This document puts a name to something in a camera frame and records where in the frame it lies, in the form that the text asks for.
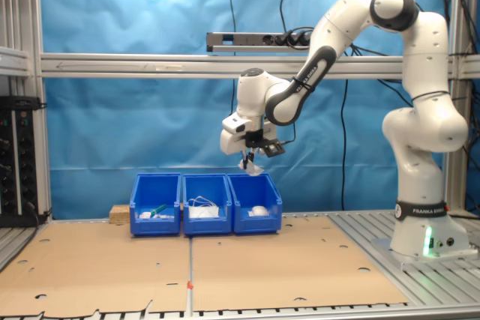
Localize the black equipment rack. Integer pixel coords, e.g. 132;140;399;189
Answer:
0;95;49;229

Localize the cotton packet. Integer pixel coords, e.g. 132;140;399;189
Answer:
237;158;265;178
247;205;273;218

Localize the brown cardboard sheet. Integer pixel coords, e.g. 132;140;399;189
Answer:
190;215;410;313
0;222;192;319

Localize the grey power strip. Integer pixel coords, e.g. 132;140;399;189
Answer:
205;31;314;53

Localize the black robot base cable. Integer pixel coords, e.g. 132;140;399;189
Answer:
445;211;480;221

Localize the horizontal aluminium beam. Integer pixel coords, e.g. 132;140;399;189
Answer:
39;52;480;80

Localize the vertical aluminium post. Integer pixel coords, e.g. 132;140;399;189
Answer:
30;0;53;220
445;0;470;213

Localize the blue bin holding syringes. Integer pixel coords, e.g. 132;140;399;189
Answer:
129;172;182;238

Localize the chipboard wooden board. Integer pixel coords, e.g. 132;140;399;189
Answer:
109;203;133;224

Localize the blue bin holding masks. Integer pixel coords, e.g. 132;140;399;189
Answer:
181;173;233;237

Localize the black camera cable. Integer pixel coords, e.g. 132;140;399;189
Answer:
279;72;320;145

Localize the blue bin holding cotton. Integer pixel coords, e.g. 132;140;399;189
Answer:
226;173;283;235

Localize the black camera box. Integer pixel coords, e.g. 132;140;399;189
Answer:
261;139;287;158

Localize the pale green face masks stack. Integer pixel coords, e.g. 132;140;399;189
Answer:
187;196;221;220

